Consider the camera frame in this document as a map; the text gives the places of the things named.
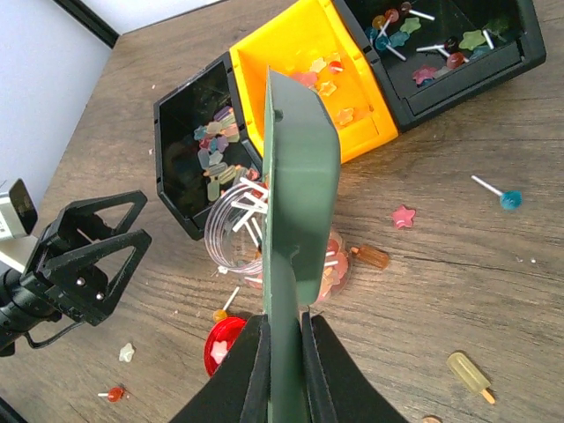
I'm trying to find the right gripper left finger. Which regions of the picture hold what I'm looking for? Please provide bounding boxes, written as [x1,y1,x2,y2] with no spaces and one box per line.
[172,315,271,422]

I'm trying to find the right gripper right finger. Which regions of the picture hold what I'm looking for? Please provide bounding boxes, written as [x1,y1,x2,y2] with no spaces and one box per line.
[301,313,406,423]

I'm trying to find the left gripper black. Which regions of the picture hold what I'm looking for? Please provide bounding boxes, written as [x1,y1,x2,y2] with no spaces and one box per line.
[1,190,152,357]

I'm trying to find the red round lid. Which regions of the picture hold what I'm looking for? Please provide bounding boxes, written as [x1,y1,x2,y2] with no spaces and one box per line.
[203,316,247,377]

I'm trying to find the clear plastic jar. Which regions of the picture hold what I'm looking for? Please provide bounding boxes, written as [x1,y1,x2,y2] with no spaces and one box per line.
[204,177,350,301]

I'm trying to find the black bin with popsicle candies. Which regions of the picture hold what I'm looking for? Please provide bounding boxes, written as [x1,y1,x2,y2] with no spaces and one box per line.
[153,53,263,241]

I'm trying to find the green slotted plastic scoop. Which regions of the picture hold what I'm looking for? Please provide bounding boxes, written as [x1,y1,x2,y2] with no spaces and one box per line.
[263,70,340,422]

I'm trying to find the orange bin with gummies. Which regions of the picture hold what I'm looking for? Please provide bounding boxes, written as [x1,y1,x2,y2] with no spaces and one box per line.
[229,1,399,162]

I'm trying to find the black bin with lollipops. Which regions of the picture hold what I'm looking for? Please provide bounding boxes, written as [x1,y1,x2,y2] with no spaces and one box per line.
[334,1,546,131]

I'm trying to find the white star candy in lid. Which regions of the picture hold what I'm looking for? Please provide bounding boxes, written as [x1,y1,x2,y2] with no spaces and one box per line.
[210,341,229,365]

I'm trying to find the orange lollipop near lid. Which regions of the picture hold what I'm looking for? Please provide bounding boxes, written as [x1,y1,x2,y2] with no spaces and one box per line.
[212,286,241,323]

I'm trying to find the white star candy on table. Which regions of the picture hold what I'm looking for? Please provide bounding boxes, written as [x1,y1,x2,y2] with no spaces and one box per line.
[118,343,136,363]

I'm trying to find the red lollipop on table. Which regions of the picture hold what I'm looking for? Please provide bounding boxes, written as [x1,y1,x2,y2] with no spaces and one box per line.
[97,385,127,403]

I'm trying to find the popsicle candy right of jar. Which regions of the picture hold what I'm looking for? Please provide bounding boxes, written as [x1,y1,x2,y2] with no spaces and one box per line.
[447,352,496,404]

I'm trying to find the orange popsicle candy on table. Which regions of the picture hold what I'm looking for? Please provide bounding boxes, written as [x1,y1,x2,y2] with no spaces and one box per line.
[351,244,390,271]

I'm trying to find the pink star candy near bins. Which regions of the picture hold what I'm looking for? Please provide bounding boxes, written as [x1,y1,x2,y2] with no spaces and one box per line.
[391,204,416,229]

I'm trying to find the blue lollipop on table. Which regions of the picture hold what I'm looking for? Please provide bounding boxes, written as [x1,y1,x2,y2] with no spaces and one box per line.
[471,175,523,211]

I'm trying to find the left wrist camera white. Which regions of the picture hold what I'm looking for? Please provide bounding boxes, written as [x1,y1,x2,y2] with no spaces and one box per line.
[1,178,38,273]

